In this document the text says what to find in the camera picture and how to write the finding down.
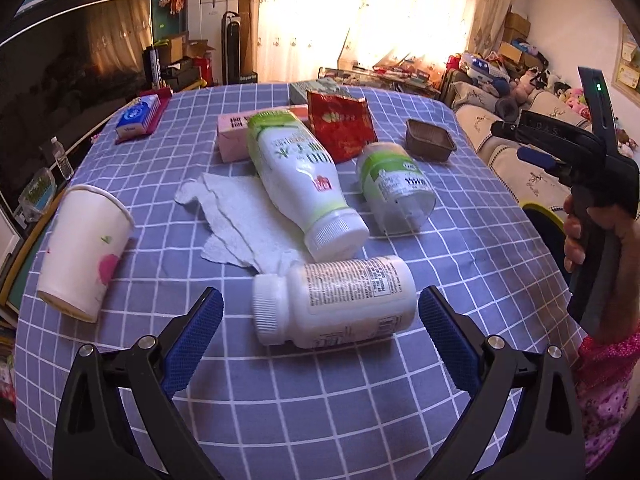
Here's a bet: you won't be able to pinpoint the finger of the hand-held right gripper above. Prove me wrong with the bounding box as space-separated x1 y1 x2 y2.
516 146 576 183
490 109 601 148

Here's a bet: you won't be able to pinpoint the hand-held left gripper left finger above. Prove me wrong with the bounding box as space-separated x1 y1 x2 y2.
52 287 225 480

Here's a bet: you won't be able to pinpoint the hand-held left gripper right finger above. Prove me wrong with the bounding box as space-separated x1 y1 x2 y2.
418 285 586 480

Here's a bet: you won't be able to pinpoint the yellow rimmed bin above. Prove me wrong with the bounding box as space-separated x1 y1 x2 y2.
520 200 568 271

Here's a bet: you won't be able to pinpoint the brown plastic tray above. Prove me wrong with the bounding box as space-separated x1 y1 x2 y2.
405 119 457 162

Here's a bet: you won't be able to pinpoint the white pill bottle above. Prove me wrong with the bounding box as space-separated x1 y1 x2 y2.
251 255 418 351

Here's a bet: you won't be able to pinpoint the white paper towel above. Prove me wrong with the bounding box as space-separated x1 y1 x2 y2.
174 172 306 276

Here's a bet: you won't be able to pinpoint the small clear green-label bottle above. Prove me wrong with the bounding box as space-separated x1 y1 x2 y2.
356 141 437 237

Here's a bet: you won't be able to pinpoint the white paper cup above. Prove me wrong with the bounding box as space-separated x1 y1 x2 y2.
36 184 136 323

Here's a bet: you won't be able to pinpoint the red snack bag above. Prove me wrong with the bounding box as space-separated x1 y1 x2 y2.
306 87 379 163

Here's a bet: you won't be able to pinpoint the large white green bottle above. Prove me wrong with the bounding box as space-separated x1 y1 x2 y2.
246 109 371 263

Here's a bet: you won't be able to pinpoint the pink strawberry milk carton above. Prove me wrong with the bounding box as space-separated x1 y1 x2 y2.
216 104 310 163

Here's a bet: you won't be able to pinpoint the person's right forearm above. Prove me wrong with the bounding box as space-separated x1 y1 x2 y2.
575 300 640 471

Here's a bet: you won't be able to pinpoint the person's right hand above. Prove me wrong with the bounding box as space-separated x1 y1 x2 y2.
563 194 640 311

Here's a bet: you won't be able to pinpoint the beige covered sofa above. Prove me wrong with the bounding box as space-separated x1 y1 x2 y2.
450 80 640 221

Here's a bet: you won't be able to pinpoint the pile of plush toys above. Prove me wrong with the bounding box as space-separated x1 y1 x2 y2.
500 67 640 151

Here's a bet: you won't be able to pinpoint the blue checked tablecloth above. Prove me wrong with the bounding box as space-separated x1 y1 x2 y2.
14 82 588 480

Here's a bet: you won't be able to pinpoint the white blue bag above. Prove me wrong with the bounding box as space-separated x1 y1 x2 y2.
460 52 493 81

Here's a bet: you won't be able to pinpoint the stacked brown cardboard boxes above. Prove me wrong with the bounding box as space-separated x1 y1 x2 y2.
497 10 533 66

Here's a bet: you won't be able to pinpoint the cluttered glass coffee table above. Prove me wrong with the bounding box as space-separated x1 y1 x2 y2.
320 57 441 93

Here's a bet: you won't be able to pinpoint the cream embroidered curtains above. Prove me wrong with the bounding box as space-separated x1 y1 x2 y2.
240 0 518 86

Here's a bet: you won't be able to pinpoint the plastic bag with greens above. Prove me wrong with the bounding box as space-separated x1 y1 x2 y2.
17 166 56 221

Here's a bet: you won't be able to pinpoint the clear water bottle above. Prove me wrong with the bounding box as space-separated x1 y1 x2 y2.
50 136 75 181

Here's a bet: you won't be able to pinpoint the blue tissue pack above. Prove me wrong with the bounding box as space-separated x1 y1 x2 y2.
116 95 162 141

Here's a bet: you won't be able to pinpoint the pale green printed carton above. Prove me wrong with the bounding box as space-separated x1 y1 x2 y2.
289 80 346 108

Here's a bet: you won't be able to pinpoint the black upright box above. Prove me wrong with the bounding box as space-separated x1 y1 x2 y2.
144 47 162 88

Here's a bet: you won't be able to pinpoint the large curved television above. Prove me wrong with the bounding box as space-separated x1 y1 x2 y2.
0 0 153 221

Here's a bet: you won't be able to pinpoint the open cardboard box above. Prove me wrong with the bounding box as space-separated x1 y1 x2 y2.
184 40 217 60

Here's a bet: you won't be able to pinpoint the black tower fan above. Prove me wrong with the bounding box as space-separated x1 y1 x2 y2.
221 10 242 86

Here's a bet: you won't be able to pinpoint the brown cardboard box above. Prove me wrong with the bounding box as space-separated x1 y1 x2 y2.
156 34 188 63

